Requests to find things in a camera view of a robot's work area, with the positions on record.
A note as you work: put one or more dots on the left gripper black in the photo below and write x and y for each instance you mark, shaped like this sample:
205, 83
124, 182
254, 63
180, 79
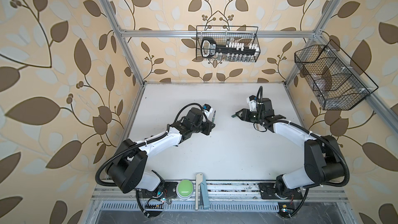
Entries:
209, 127

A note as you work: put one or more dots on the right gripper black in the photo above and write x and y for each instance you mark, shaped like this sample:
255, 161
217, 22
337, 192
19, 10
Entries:
244, 114

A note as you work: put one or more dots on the green pen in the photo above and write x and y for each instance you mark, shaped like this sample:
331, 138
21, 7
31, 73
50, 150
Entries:
213, 117

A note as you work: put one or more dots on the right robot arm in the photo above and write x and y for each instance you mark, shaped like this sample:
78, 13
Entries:
324, 163

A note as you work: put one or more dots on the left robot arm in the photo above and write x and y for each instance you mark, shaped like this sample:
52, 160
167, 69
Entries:
126, 169

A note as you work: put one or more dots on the green push button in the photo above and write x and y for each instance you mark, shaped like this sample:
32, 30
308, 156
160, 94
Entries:
184, 189

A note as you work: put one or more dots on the black socket holder tool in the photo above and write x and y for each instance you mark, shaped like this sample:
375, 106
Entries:
210, 48

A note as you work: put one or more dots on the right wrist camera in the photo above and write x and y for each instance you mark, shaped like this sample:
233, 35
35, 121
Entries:
252, 103

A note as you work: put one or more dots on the beige blue handled tool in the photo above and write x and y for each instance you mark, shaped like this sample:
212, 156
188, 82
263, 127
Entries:
201, 192

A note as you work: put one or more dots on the aluminium front rail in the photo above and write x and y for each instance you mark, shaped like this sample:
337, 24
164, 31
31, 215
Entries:
229, 190

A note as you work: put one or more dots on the wire basket back wall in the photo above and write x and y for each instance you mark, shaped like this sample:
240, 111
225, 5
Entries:
228, 34

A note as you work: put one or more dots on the wire basket wall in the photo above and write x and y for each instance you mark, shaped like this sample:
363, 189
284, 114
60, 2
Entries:
338, 82
228, 34

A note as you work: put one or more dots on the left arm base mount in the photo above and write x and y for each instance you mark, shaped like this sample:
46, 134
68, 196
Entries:
166, 189

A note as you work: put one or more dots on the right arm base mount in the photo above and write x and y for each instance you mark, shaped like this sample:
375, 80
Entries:
269, 191

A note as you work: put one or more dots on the wire basket right wall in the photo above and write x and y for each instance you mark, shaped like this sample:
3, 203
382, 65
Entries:
338, 82

